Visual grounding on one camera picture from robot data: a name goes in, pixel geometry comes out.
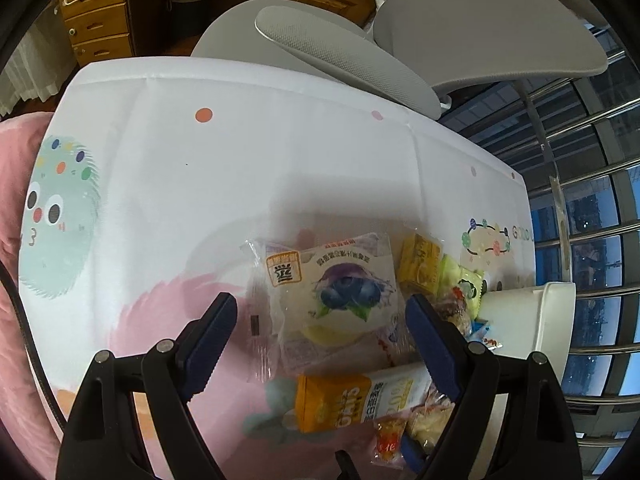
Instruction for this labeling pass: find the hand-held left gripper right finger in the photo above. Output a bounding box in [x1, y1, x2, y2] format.
[405, 293, 583, 480]

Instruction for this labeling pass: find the small orange candy packet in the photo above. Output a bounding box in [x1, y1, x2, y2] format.
[372, 417, 408, 471]

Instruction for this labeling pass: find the green snack packet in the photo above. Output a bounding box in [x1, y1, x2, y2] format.
[440, 255, 486, 306]

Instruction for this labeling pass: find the blue foil snack packet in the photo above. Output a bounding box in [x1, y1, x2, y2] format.
[400, 437, 426, 466]

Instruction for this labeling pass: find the white plastic bin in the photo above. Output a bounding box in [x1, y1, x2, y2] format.
[477, 282, 576, 396]

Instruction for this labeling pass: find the white lace cover cloth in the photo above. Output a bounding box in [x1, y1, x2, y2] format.
[0, 10, 76, 118]

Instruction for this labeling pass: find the yellow snack packet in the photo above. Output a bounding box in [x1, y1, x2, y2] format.
[397, 232, 443, 293]

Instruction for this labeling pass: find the orange and white oat packet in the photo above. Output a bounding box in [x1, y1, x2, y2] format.
[295, 362, 433, 433]

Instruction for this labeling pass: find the wooden desk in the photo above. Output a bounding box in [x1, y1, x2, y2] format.
[57, 0, 416, 68]

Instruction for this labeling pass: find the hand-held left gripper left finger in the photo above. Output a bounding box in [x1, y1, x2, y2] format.
[56, 291, 238, 480]

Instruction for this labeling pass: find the grey office chair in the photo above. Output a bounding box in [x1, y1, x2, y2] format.
[190, 0, 611, 121]

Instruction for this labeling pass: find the blueberry bun packet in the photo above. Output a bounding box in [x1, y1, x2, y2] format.
[240, 232, 408, 376]

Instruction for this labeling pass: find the metal window railing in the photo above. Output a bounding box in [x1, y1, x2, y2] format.
[440, 25, 640, 480]

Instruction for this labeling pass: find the clear nut mix packet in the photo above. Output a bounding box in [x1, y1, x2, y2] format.
[435, 285, 481, 336]

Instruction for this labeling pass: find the white packet with red label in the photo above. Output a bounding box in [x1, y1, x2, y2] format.
[470, 322, 503, 351]

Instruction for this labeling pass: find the printed cartoon tablecloth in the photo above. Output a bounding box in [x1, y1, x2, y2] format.
[17, 55, 538, 480]

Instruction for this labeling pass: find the clear packet of yellow pastries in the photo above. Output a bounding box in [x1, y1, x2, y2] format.
[407, 395, 456, 453]

